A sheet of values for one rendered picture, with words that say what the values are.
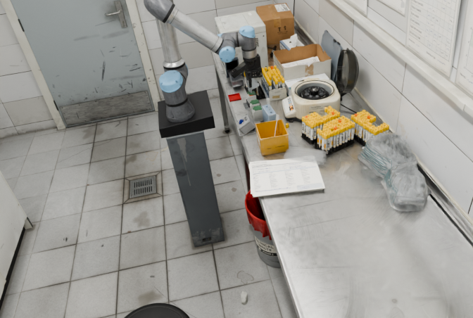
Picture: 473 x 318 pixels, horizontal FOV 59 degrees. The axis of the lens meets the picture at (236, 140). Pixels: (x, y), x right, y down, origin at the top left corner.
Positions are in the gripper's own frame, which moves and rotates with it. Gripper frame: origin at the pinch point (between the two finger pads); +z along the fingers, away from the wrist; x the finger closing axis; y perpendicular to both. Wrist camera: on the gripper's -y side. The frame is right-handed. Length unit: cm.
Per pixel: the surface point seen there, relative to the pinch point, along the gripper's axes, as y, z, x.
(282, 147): 4.1, 6.7, -45.8
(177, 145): -43.9, 15.5, -13.7
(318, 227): 3, 10, -94
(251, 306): -24, 97, -64
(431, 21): 53, -53, -70
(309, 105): 24.2, -0.4, -27.2
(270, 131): 2.1, 5.9, -32.9
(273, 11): 40, -8, 88
